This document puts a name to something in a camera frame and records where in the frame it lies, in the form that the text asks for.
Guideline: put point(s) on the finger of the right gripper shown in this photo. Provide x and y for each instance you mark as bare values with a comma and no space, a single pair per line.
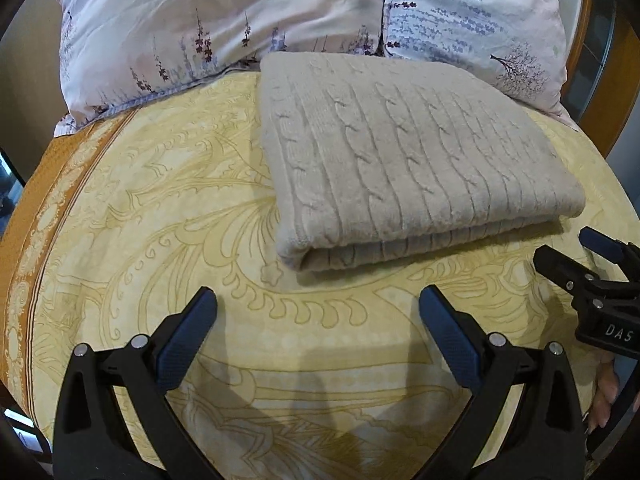
625,255
570,269

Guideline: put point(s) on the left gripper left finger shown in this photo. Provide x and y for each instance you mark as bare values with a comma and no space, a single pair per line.
91,438

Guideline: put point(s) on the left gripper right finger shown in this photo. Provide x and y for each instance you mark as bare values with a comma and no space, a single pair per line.
545,439

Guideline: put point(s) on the beige cable-knit sweater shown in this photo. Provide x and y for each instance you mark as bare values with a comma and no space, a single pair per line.
374,159

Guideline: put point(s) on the person's right hand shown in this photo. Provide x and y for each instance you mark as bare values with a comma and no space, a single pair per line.
607,386

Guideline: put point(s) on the wooden headboard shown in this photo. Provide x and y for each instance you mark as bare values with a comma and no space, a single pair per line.
602,64

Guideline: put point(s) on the yellow patterned bedspread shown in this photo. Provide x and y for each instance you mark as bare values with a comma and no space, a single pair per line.
303,376

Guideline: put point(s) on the floral pillow with tree print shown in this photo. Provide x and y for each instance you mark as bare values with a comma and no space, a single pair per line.
517,46

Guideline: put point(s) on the pink floral pillow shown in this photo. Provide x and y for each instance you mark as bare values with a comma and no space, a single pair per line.
117,54

